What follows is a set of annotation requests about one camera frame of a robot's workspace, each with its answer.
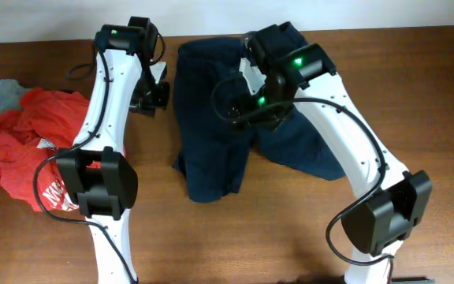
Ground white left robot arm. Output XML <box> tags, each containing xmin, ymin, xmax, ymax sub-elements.
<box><xmin>56</xmin><ymin>17</ymin><xmax>170</xmax><ymax>283</ymax></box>

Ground red printed t-shirt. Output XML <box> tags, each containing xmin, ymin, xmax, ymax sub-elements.
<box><xmin>0</xmin><ymin>88</ymin><xmax>89</xmax><ymax>211</ymax></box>

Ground navy blue shorts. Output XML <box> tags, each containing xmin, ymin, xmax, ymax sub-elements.
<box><xmin>173</xmin><ymin>36</ymin><xmax>344</xmax><ymax>203</ymax></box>

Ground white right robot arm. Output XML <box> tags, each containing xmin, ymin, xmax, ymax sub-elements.
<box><xmin>227</xmin><ymin>23</ymin><xmax>433</xmax><ymax>283</ymax></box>

